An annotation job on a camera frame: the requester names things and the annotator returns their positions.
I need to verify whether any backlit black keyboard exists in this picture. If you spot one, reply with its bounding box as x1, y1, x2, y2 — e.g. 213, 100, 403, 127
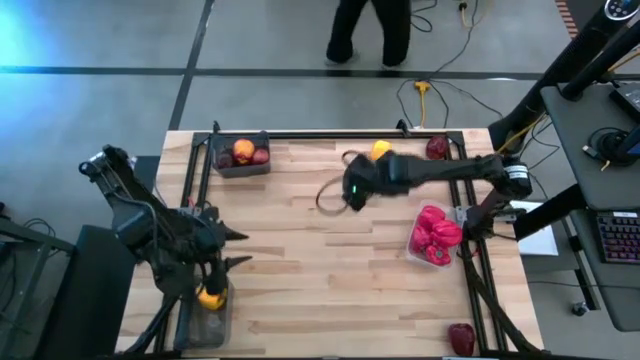
595, 210, 640, 265

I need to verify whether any white paper sheet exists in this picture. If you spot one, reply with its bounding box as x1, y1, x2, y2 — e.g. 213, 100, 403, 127
509, 199, 560, 257

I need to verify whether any black coiled floor cable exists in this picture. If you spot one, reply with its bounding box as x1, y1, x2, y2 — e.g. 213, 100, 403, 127
409, 0, 440, 34

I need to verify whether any black round stand base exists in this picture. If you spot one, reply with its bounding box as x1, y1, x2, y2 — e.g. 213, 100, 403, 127
582, 124, 640, 169

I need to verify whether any round black dial device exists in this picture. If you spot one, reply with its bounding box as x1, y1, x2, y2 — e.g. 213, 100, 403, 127
603, 0, 640, 22

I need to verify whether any person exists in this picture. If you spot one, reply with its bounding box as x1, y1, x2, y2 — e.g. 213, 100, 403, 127
324, 0, 414, 69

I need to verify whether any yellow bell pepper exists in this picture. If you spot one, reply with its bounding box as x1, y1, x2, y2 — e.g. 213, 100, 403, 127
196, 284, 229, 312
369, 139, 394, 161

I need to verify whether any orange-red bell pepper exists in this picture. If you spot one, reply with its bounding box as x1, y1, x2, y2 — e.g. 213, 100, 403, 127
232, 138, 256, 165

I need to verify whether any clear plastic bin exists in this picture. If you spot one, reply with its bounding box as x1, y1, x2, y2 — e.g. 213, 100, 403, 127
404, 198, 465, 270

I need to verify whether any grey desk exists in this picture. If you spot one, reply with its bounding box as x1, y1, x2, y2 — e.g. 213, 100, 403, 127
540, 82, 640, 334

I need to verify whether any thick black stand post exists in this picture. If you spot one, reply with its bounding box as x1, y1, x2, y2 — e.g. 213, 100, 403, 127
488, 0, 640, 154

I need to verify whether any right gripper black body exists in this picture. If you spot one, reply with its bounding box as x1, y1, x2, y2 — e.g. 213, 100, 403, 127
342, 152, 396, 211

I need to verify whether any dark translucent plastic bin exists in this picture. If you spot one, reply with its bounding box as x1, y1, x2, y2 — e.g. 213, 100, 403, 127
173, 282, 235, 350
211, 130, 272, 179

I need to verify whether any yellow power plug cable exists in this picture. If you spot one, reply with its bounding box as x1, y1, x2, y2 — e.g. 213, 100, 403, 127
413, 79, 433, 129

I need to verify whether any thin black stand post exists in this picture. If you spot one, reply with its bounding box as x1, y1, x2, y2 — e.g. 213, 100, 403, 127
560, 19, 640, 101

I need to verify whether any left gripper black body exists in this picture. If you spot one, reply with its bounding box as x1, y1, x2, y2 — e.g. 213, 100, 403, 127
192, 207, 229, 297

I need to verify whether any black cabinet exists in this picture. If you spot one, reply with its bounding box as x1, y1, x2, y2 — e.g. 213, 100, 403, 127
37, 224, 162, 360

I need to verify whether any black flat desk device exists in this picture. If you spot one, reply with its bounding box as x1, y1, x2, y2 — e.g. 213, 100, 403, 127
608, 82, 640, 126

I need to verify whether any long black floor cable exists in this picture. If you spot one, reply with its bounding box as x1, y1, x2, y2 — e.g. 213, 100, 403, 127
433, 0, 480, 74

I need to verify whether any dark metal cart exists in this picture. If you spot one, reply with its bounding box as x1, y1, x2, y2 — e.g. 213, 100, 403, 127
0, 199, 76, 360

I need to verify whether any black desk support beam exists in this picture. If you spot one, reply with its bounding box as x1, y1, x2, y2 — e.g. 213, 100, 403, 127
512, 184, 586, 241

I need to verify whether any black cable tangle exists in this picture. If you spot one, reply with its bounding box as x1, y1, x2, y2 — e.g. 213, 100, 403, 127
396, 77, 505, 130

